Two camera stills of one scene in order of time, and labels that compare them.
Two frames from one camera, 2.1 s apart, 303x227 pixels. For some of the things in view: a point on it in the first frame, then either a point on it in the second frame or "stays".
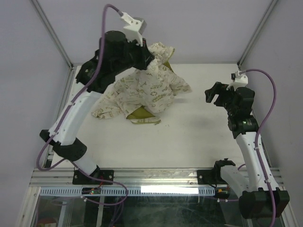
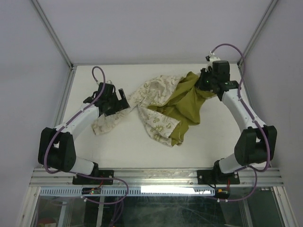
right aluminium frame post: x=255 y=34 stays
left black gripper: x=146 y=56 → x=121 y=104
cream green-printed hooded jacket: x=141 y=94 → x=166 y=105
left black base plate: x=79 y=178 stays
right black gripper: x=219 y=89 → x=199 y=83
